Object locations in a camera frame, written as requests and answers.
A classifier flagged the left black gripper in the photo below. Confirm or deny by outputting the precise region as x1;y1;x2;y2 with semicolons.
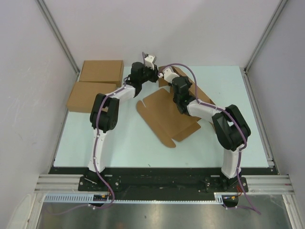
139;63;161;84

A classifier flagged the cardboard box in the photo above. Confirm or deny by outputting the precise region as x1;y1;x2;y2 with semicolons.
136;78;201;148
66;82;117;113
79;60;124;87

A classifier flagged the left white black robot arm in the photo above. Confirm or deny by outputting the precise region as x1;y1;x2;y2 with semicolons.
88;60;159;173

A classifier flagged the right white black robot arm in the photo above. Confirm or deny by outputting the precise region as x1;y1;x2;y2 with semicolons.
169;76;251;191

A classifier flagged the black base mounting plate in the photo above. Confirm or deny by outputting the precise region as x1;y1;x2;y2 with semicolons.
49;167;278;193

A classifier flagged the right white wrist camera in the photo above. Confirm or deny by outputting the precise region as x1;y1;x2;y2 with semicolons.
158;67;179;83

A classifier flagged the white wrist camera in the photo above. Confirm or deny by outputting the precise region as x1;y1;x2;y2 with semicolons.
144;53;156;70
158;67;179;83

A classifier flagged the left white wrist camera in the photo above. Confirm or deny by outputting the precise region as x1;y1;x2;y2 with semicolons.
144;53;156;70

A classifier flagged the left aluminium frame post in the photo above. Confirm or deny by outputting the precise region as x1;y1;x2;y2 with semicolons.
35;0;80;75

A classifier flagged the aluminium frame post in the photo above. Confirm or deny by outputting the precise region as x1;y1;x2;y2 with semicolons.
35;0;80;75
244;0;289;73

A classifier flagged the white slotted cable duct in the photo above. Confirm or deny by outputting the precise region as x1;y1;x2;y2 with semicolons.
44;193;238;204

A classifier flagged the right aluminium frame post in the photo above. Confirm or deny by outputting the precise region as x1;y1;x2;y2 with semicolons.
244;0;289;73

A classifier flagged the aluminium front rail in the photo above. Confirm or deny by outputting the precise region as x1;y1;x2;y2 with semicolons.
34;175;294;195

